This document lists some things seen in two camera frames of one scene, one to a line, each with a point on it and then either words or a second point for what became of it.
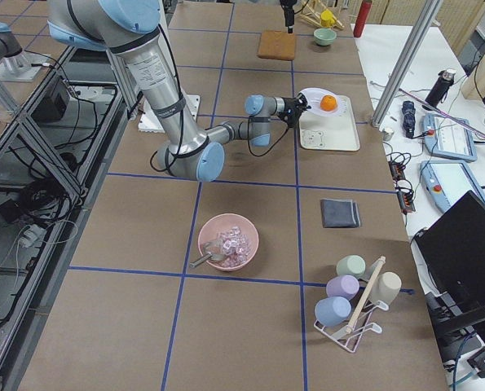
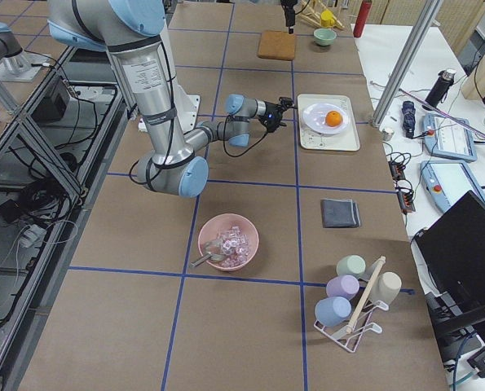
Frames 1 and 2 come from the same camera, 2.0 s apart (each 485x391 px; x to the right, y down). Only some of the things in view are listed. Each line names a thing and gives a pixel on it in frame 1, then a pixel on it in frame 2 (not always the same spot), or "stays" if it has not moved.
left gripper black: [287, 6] stays
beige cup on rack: [386, 287] stays
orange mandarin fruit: [328, 103] -> [333, 118]
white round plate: [314, 96] -> [314, 118]
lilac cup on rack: [342, 286] stays
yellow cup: [328, 19] stays
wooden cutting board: [276, 45] stays
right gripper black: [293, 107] -> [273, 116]
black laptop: [463, 253] stays
